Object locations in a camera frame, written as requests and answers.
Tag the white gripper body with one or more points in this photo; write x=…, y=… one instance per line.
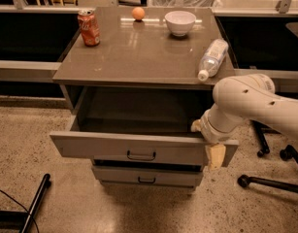
x=209, y=129

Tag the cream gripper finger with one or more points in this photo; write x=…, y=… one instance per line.
x=196, y=126
x=215, y=154

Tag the grey top drawer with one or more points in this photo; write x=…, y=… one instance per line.
x=136, y=124

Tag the grey drawer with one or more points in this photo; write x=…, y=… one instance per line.
x=146, y=176
x=136, y=124

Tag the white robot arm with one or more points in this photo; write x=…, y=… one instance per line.
x=251, y=97

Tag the grey drawer cabinet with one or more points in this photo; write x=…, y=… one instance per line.
x=141, y=54

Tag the grey bottom drawer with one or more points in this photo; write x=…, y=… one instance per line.
x=146, y=176

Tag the black chair base leg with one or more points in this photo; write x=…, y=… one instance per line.
x=244, y=181

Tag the black caster leg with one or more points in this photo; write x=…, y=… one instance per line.
x=264, y=148
x=288, y=153

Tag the black caster leg right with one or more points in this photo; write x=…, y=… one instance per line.
x=288, y=153

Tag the clear plastic water bottle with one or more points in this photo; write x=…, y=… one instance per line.
x=212, y=59

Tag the white bowl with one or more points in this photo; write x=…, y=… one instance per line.
x=180, y=23

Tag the orange ball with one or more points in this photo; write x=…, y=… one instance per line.
x=138, y=13

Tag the red soda can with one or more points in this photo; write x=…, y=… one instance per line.
x=89, y=27

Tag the black stand leg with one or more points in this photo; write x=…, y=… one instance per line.
x=36, y=203

